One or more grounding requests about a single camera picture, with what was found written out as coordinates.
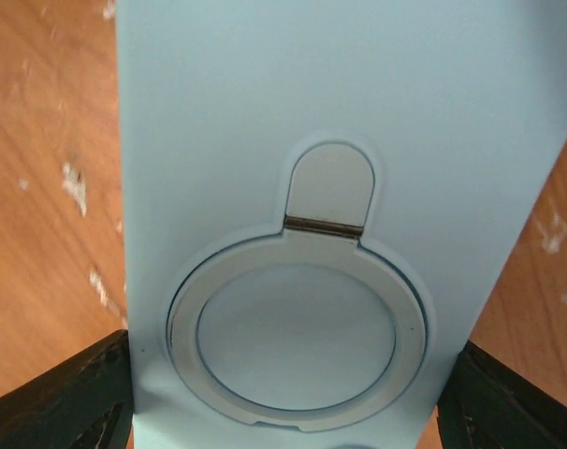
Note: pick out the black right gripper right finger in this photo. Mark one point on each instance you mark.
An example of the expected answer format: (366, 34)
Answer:
(484, 404)

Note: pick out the light blue phone case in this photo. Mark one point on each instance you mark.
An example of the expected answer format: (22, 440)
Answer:
(319, 197)

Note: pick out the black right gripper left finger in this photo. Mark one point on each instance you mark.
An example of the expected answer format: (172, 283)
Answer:
(84, 402)

